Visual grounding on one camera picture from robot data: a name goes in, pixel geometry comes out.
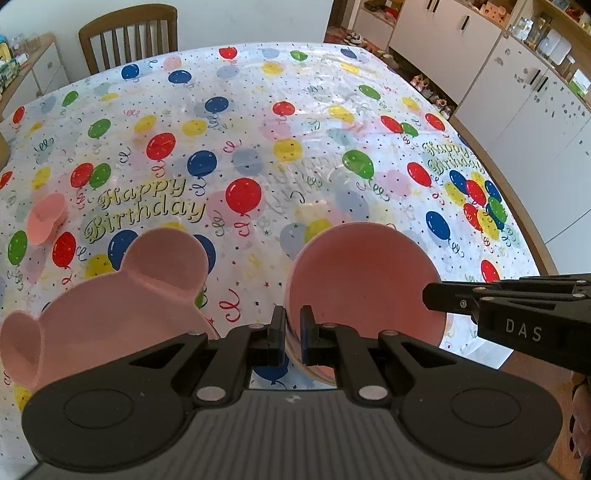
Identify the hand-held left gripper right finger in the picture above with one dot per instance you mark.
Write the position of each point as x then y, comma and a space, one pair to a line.
305, 339

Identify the white sideboard with wooden top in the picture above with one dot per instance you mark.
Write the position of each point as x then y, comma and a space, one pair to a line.
32, 78

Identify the green and white box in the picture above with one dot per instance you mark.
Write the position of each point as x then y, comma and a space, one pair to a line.
6, 69

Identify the pink round bowl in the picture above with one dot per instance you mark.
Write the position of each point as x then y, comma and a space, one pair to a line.
360, 286

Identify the green carton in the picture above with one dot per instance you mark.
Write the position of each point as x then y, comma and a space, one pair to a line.
580, 85

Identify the pink mouse-shaped plate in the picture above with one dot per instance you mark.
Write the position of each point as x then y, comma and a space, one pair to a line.
106, 314

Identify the glass jar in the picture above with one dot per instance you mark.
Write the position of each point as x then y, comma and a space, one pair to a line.
533, 27

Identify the white floor cabinet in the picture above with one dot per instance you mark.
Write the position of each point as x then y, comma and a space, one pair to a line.
517, 101

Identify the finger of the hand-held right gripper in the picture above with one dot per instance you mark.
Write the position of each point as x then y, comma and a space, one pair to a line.
461, 297

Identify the wooden slatted chair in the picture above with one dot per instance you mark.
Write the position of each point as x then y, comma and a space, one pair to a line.
124, 37

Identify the small pink dish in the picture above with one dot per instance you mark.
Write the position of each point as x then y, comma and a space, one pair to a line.
46, 217

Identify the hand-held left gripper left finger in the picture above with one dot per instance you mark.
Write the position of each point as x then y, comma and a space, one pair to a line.
278, 339

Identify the white storage canister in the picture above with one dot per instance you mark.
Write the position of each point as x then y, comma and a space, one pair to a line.
558, 46

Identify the balloon print tablecloth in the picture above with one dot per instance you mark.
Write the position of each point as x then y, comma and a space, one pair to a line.
286, 152

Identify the person's right hand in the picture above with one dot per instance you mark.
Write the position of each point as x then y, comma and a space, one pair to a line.
582, 429

